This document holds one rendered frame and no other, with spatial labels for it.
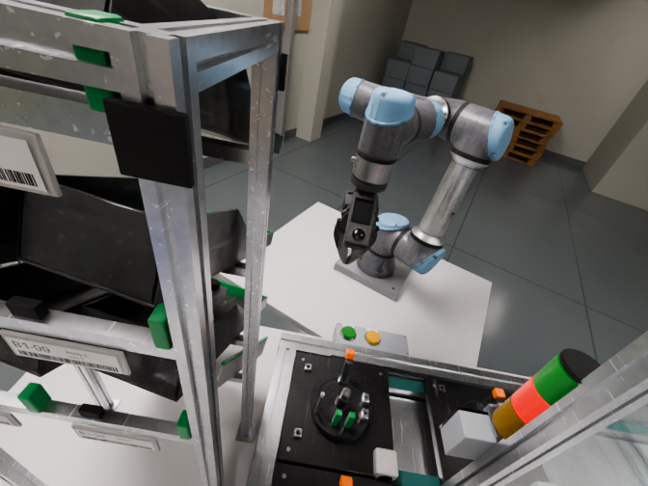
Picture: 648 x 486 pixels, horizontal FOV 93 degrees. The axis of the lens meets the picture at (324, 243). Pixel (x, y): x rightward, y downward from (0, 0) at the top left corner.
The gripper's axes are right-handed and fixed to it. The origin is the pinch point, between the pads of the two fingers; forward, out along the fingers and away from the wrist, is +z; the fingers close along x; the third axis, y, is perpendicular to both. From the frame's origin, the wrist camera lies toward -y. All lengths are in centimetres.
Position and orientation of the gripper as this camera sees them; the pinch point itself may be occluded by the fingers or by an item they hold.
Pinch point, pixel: (346, 261)
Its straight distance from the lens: 70.0
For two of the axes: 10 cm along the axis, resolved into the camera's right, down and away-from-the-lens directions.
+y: 0.9, -6.0, 8.0
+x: -9.8, -2.0, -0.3
